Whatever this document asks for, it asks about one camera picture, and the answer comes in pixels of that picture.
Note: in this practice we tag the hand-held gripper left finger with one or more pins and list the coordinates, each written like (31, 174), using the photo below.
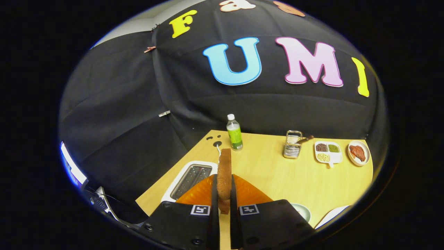
(187, 225)

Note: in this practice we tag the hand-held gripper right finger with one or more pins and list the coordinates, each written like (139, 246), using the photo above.
(267, 225)

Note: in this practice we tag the toasted bread slice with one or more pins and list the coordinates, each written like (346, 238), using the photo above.
(224, 173)

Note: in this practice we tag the pale green plate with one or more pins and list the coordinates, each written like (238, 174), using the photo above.
(303, 210)

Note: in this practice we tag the white toaster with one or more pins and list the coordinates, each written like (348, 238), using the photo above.
(189, 178)

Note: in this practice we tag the white leaf-shaped plate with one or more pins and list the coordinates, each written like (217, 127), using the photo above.
(331, 215)

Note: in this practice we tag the pile of yellow beans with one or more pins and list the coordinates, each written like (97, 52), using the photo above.
(322, 157)

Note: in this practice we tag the wooden utensil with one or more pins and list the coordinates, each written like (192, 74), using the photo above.
(307, 139)

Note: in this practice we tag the pile of dark beans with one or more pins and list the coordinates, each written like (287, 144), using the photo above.
(321, 147)

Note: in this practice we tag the green label plastic bottle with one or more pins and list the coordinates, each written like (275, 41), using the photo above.
(235, 135)

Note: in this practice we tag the white divided dish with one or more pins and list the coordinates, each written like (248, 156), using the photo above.
(335, 158)

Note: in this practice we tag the pile of green beans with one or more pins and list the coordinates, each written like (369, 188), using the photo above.
(333, 148)

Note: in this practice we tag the round white meat plate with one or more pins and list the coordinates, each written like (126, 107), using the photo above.
(351, 159)

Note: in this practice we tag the white cloth clip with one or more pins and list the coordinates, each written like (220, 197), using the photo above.
(164, 113)

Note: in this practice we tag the brown meat slice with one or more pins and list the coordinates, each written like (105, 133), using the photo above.
(357, 152)

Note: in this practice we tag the lit monitor screen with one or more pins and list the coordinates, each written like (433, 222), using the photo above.
(71, 166)

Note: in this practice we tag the black backdrop cloth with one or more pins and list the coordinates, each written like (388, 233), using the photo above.
(173, 86)

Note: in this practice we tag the red cloth clip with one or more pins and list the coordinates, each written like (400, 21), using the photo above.
(150, 49)

